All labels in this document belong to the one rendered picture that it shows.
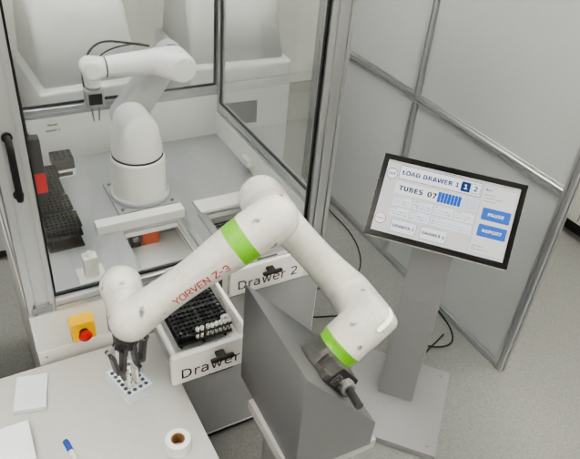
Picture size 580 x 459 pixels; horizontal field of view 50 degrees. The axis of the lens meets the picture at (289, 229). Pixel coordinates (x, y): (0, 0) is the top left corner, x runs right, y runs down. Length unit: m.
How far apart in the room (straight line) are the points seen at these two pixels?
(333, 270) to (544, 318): 2.15
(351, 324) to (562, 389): 1.88
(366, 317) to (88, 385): 0.88
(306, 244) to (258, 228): 0.27
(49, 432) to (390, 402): 1.58
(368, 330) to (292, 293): 0.74
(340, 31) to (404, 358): 1.49
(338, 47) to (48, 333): 1.22
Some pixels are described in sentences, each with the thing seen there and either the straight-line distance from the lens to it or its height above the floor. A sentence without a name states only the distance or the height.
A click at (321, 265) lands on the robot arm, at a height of 1.20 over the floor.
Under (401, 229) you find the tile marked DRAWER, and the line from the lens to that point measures 2.30.
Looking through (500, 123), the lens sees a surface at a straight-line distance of 2.93.
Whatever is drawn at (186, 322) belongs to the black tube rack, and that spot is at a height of 0.90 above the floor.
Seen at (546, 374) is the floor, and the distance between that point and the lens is 3.42.
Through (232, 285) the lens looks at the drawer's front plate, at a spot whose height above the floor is 0.87.
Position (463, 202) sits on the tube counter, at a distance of 2.31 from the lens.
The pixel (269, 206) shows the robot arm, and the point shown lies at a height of 1.47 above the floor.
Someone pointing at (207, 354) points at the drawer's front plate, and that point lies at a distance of 1.87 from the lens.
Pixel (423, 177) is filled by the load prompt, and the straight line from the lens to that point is 2.33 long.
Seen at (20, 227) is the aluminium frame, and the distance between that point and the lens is 1.80.
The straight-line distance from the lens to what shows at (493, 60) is 2.93.
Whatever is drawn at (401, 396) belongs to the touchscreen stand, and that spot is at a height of 0.06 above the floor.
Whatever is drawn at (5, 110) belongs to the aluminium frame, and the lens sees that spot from 1.64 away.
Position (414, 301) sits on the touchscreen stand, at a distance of 2.58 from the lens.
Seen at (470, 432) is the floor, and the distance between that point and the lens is 3.02.
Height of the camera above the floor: 2.27
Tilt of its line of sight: 35 degrees down
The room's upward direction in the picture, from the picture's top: 5 degrees clockwise
